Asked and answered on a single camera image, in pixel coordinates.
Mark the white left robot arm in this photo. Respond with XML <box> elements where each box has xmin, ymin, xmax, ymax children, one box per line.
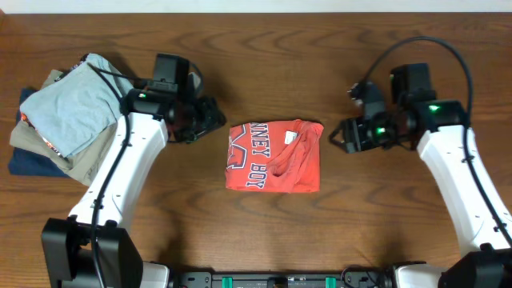
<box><xmin>41</xmin><ymin>89</ymin><xmax>226</xmax><ymax>287</ymax></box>

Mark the light blue folded garment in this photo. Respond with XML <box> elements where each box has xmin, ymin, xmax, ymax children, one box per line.
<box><xmin>20</xmin><ymin>54</ymin><xmax>133</xmax><ymax>157</ymax></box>

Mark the red orange t-shirt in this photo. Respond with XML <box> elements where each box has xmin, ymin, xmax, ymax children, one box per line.
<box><xmin>225</xmin><ymin>119</ymin><xmax>324</xmax><ymax>194</ymax></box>

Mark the beige folded garment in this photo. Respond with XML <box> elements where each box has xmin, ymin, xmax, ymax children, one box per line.
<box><xmin>9</xmin><ymin>69</ymin><xmax>121</xmax><ymax>187</ymax></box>

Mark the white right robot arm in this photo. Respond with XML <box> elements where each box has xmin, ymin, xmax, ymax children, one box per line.
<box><xmin>329</xmin><ymin>101</ymin><xmax>511</xmax><ymax>287</ymax></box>

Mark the navy blue folded garment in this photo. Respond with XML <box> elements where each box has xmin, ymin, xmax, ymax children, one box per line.
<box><xmin>7</xmin><ymin>87</ymin><xmax>69</xmax><ymax>178</ymax></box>

